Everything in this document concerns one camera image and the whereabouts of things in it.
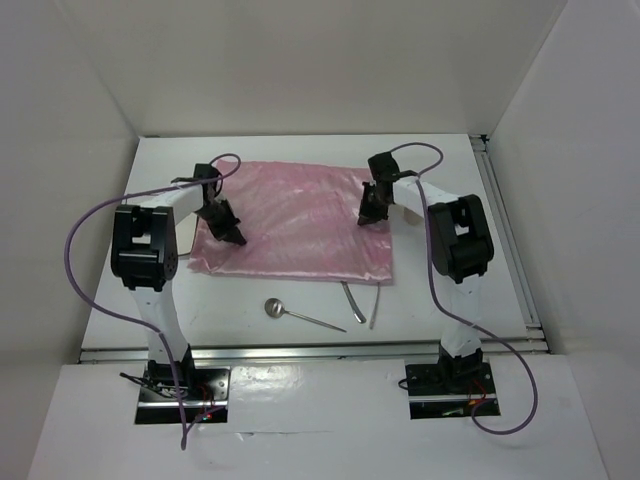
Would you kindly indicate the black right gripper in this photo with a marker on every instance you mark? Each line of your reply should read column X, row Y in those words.
column 366, row 214

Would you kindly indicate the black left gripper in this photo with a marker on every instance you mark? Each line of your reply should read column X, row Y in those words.
column 228, row 231

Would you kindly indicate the pink satin placemat cloth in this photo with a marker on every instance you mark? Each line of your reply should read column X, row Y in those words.
column 300, row 223

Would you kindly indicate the silver spoon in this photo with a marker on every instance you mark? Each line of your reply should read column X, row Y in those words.
column 276, row 309

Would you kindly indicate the silver fork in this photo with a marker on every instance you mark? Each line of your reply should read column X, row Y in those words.
column 375, row 308

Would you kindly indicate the silver table knife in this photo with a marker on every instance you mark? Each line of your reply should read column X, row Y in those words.
column 359, row 316

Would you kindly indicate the beige paper cup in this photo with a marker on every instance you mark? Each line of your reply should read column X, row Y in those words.
column 412, row 218

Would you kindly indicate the white square plate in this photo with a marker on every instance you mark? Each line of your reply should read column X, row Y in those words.
column 185, row 234

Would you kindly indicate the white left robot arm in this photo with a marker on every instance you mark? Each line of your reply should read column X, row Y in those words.
column 144, row 256

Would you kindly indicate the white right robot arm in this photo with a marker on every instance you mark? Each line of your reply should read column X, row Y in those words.
column 460, row 249

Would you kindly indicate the aluminium right side rail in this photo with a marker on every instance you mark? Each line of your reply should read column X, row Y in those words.
column 479, row 145

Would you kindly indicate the aluminium rail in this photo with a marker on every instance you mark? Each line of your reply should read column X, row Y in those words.
column 359, row 351
column 479, row 145

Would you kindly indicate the aluminium front rail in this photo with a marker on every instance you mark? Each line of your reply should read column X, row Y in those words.
column 359, row 351

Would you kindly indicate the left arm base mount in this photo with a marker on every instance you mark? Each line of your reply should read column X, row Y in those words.
column 206, row 402

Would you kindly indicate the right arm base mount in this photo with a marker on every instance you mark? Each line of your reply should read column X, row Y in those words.
column 431, row 397

